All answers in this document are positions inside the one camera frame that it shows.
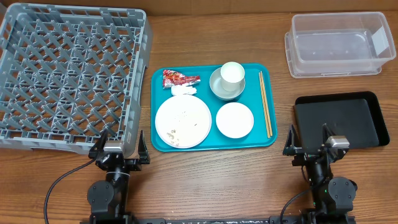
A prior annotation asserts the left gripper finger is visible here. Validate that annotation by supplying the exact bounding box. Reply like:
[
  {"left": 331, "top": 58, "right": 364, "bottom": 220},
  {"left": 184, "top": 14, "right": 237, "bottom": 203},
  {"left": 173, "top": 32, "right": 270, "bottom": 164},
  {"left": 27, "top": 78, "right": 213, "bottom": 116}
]
[
  {"left": 88, "top": 129, "right": 108, "bottom": 158},
  {"left": 137, "top": 130, "right": 150, "bottom": 164}
]

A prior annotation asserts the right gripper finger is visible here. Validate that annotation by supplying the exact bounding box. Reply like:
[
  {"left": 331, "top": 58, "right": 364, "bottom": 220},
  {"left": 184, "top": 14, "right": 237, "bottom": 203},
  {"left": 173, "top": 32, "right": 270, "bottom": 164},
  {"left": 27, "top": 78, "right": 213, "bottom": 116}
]
[
  {"left": 282, "top": 124, "right": 302, "bottom": 156},
  {"left": 322, "top": 123, "right": 334, "bottom": 146}
]

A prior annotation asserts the small pink bowl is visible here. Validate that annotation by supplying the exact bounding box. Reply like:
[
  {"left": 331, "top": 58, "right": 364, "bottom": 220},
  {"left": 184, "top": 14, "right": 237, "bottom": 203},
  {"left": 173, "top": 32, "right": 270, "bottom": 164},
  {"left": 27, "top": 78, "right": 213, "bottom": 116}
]
[{"left": 216, "top": 102, "right": 254, "bottom": 139}]

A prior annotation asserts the white napkin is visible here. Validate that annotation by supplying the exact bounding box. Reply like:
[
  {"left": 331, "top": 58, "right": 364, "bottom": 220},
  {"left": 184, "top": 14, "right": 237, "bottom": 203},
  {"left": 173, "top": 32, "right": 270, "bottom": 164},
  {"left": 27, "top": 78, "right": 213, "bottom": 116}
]
[{"left": 171, "top": 85, "right": 197, "bottom": 96}]

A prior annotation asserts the red snack wrapper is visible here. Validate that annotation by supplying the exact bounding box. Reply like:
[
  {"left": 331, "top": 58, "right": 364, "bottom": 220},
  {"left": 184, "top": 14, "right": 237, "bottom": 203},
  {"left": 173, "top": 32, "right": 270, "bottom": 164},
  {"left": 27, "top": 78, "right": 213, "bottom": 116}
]
[{"left": 162, "top": 69, "right": 201, "bottom": 89}]

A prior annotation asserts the cream cup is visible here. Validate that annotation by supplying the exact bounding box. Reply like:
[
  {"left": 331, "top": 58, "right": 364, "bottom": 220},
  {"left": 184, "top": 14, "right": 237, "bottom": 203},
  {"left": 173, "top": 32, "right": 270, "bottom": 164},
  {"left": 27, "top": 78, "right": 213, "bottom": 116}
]
[{"left": 220, "top": 62, "right": 245, "bottom": 91}]

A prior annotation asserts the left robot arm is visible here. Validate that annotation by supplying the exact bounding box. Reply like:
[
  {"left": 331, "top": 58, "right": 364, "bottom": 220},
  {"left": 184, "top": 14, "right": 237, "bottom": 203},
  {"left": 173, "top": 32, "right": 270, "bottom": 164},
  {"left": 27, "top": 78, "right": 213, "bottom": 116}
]
[{"left": 87, "top": 131, "right": 150, "bottom": 224}]

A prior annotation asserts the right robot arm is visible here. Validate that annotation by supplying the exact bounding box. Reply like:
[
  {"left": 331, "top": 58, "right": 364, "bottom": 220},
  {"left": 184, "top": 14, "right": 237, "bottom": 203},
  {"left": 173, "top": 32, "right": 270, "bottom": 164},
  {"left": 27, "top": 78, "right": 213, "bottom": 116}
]
[{"left": 279, "top": 124, "right": 358, "bottom": 224}]

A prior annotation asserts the black tray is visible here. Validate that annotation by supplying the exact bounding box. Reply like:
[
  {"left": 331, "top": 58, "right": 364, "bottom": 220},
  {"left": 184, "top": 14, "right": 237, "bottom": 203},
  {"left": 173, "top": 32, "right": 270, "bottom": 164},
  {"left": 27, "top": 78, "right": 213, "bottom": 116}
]
[{"left": 294, "top": 91, "right": 390, "bottom": 151}]

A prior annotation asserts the right wooden chopstick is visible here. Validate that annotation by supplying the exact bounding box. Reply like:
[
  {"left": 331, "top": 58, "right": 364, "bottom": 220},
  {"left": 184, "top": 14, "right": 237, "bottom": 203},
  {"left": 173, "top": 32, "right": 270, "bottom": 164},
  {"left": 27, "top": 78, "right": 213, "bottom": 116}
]
[{"left": 259, "top": 71, "right": 273, "bottom": 138}]

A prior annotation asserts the wooden chopstick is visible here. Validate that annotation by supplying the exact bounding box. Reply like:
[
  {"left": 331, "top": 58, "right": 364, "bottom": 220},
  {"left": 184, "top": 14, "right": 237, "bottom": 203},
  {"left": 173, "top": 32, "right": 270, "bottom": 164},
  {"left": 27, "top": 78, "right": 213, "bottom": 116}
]
[
  {"left": 259, "top": 71, "right": 273, "bottom": 138},
  {"left": 259, "top": 71, "right": 272, "bottom": 138}
]

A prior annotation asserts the large white plate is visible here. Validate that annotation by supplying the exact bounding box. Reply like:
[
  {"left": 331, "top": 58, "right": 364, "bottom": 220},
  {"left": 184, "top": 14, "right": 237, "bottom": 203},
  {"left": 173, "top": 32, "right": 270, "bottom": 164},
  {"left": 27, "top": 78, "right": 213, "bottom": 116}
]
[{"left": 155, "top": 95, "right": 212, "bottom": 149}]

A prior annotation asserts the teal serving tray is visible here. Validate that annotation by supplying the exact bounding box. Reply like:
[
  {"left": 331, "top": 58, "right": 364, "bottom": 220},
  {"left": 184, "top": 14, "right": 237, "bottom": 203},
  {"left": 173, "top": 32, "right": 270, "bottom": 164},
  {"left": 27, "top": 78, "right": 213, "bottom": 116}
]
[{"left": 150, "top": 63, "right": 278, "bottom": 152}]

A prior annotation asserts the grey dish rack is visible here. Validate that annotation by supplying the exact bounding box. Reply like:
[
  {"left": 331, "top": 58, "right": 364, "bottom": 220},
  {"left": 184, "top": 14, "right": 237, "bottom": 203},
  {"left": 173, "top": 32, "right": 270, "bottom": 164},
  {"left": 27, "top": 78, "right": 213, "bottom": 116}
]
[{"left": 1, "top": 3, "right": 153, "bottom": 156}]

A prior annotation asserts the left wooden chopstick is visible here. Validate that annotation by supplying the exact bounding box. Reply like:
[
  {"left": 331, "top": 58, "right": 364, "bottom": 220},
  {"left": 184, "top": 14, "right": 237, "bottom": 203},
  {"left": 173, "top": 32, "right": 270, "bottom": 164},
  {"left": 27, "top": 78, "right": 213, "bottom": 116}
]
[{"left": 259, "top": 71, "right": 272, "bottom": 138}]

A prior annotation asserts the clear plastic bin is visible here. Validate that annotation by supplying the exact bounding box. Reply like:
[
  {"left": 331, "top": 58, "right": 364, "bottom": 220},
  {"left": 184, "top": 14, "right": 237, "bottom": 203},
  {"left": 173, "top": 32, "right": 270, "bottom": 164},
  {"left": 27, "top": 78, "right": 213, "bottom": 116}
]
[{"left": 284, "top": 12, "right": 397, "bottom": 78}]

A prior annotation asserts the grey-green bowl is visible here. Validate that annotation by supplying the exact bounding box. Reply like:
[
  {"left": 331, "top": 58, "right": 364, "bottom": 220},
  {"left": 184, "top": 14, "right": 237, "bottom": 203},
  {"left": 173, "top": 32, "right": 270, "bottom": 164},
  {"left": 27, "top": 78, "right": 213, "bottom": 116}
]
[{"left": 210, "top": 68, "right": 246, "bottom": 101}]

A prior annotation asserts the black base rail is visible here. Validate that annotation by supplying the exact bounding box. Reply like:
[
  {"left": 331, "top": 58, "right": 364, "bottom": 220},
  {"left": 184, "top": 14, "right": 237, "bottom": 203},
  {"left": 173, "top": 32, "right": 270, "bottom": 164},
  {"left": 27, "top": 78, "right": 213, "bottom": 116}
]
[{"left": 80, "top": 215, "right": 357, "bottom": 224}]

